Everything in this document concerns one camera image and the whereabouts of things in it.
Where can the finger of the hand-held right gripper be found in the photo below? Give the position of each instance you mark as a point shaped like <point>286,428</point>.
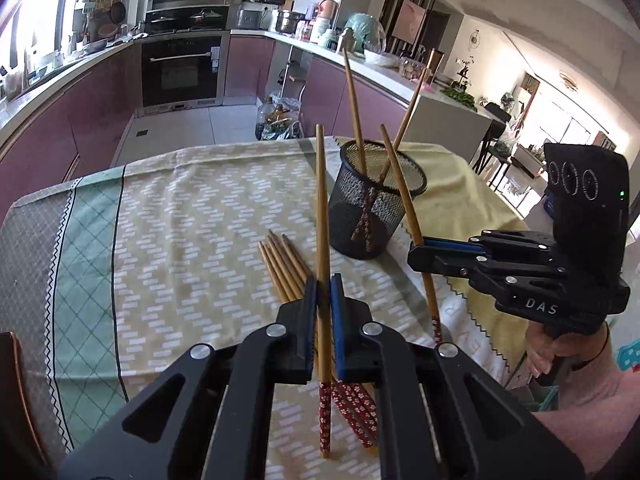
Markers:
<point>435,260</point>
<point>450,243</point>

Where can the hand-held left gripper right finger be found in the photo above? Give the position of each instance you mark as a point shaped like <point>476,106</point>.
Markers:
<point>336,310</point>

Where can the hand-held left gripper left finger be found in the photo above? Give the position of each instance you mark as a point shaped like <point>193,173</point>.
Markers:
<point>312,310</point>

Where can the black mesh utensil holder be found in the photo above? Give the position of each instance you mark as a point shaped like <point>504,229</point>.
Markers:
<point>345,230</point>

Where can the person's right forearm pink sleeve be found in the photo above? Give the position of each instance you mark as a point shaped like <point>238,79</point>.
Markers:
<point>600,395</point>

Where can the person's right hand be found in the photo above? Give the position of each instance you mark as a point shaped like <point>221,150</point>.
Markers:
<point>539,355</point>

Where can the low living room cabinet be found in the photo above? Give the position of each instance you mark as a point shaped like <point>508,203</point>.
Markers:
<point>529,160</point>

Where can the white counter island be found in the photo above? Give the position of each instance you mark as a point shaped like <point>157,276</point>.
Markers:
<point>450,130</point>

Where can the black dining chair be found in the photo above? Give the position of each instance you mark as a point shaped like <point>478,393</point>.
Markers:
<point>492,125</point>

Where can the black wristband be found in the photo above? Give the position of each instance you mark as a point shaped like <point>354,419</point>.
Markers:
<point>602,345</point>

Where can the green leafy vegetables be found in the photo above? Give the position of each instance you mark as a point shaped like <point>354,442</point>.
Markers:
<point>460,97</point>

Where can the teal patterned cushion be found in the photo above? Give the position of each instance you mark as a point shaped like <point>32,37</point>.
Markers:
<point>629,362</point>

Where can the patterned beige green tablecloth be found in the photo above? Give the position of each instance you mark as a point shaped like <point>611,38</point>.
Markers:
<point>175,240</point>

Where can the potted plant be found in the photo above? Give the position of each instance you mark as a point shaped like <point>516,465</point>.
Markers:
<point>462,77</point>

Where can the copper canister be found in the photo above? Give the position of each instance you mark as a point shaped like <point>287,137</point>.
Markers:
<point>436,67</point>

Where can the glass spice jar set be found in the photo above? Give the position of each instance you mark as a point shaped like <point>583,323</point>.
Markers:
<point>411,70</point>

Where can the cooking oil bottle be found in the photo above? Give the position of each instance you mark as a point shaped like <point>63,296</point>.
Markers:
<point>265,120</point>

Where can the clear plastic bag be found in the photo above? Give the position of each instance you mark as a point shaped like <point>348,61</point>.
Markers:
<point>290,115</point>

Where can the folding step stool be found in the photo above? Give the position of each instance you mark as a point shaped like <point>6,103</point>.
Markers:
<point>292,77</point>

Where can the green dome food cover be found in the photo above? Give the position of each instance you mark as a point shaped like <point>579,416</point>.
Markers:
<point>365,30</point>

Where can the pale green kettle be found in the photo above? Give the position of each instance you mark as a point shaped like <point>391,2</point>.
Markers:
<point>329,38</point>

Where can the pink kettle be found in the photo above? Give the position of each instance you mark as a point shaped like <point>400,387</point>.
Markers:
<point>328,10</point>

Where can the black built-in oven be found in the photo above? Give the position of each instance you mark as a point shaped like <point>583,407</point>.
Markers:
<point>180,70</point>

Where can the stainless steel pot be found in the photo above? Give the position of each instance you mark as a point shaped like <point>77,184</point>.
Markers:
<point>289,21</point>

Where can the steel countertop appliance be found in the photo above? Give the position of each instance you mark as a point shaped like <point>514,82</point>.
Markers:
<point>249,19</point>

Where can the purple kitchen cabinets long run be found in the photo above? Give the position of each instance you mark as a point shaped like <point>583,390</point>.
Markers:
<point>75,125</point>

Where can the dark wooden chair back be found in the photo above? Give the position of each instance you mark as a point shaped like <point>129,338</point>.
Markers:
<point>12,385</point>

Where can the pan with glass lid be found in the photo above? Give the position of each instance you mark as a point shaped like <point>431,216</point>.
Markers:
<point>205,15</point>
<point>162,17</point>

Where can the black integrated stove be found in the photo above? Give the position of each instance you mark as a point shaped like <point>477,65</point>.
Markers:
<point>190,2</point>

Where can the wall clock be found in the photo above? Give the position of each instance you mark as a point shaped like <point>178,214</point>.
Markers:
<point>474,40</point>

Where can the pink wall picture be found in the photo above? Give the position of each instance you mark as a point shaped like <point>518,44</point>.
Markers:
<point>409,21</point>

